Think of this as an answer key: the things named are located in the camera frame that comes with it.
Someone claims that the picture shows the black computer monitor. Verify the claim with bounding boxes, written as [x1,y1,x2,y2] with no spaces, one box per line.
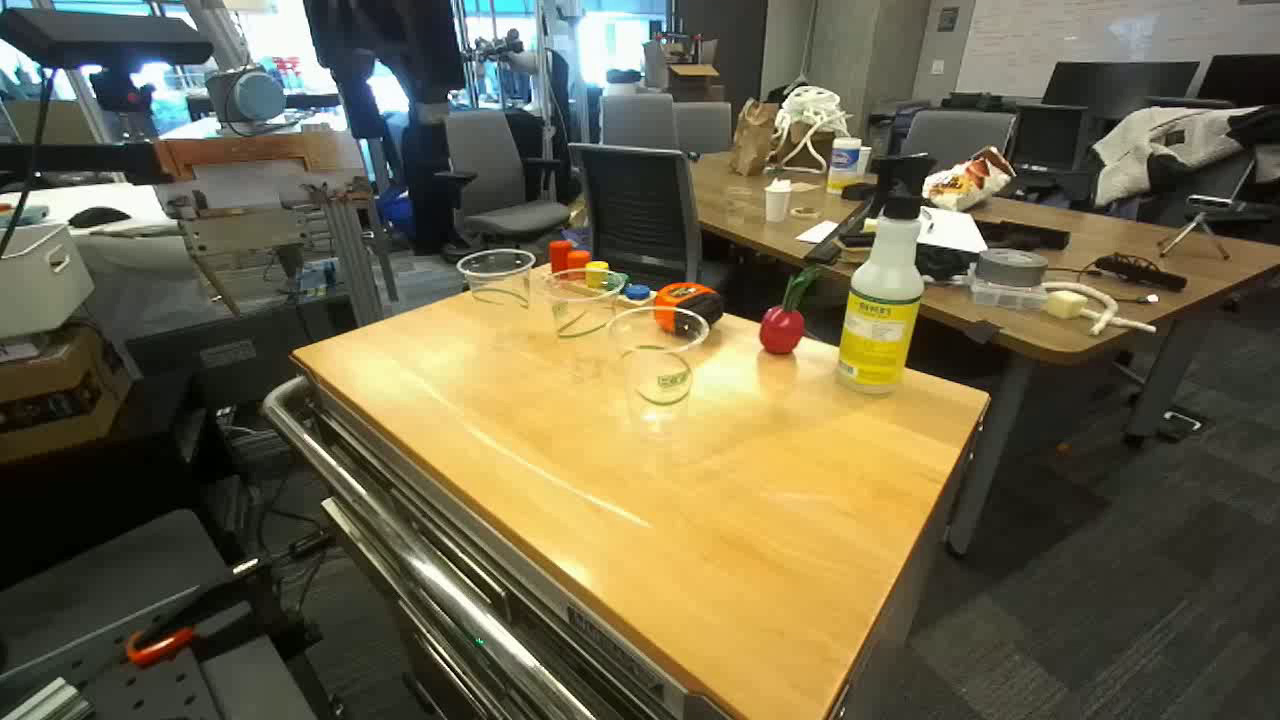
[1192,53,1280,112]
[1040,55,1205,132]

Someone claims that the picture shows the person in dark clothing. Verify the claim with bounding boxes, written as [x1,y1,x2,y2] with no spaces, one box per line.
[298,0,472,255]

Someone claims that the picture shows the metal tool cart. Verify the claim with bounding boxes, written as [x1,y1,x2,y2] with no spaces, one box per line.
[257,371,992,720]

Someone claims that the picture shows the wooden office desk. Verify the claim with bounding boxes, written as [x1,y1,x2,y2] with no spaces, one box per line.
[686,148,1280,564]

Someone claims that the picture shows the red toy pepper green stem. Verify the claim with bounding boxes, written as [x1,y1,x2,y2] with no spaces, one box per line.
[756,264,827,358]

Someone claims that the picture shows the colourful snack bag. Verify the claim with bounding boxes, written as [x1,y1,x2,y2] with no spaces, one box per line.
[919,138,1021,211]

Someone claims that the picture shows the silver cart handle bar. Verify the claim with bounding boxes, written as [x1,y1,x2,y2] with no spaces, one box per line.
[258,371,594,720]

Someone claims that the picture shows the round grey lamp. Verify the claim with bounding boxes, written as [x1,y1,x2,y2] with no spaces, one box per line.
[202,58,292,132]

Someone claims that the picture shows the grey tape roll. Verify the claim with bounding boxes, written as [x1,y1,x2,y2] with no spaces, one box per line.
[967,242,1052,308]

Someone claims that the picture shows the white cloth jacket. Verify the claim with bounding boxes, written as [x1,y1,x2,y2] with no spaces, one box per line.
[1086,101,1263,211]

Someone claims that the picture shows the grey chair backrest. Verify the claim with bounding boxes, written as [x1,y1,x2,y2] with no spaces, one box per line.
[594,86,734,156]

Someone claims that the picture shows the small camera tripod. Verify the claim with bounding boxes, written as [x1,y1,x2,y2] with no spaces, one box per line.
[1154,195,1237,264]

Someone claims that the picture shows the white wipes container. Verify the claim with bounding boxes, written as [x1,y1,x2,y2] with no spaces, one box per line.
[822,132,870,195]

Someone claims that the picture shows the small cardboard box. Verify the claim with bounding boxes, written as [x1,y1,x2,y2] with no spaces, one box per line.
[663,55,726,104]

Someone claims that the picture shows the small black monitor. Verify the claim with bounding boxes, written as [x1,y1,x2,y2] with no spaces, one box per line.
[1013,101,1097,175]

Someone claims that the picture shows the grey perforated breadboard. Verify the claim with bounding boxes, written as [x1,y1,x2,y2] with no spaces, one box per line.
[0,502,324,720]

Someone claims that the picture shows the stacked cardboard boxes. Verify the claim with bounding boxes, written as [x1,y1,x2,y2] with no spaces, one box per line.
[0,323,135,469]

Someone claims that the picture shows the yellow label spray bottle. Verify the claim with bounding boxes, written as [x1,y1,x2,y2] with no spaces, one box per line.
[833,151,941,401]

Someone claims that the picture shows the white box device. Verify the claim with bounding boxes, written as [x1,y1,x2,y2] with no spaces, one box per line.
[0,216,95,342]

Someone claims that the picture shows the cluttered white workbench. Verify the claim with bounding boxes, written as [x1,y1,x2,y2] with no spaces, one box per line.
[153,114,394,323]

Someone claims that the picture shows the black remote control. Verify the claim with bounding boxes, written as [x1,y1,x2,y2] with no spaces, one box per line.
[1090,250,1192,297]

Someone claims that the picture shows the black overhead shelf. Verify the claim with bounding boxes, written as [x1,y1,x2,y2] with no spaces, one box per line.
[0,5,217,70]

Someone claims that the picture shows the brown paper bag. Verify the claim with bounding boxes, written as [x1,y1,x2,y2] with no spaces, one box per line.
[726,94,786,180]

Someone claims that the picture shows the white printed papers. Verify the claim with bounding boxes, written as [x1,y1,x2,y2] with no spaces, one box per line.
[912,204,992,258]

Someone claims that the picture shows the loose white cable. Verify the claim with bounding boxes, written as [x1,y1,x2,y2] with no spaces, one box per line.
[1035,276,1158,340]

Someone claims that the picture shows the orange clamp handle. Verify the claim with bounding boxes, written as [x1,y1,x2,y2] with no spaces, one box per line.
[124,624,198,673]

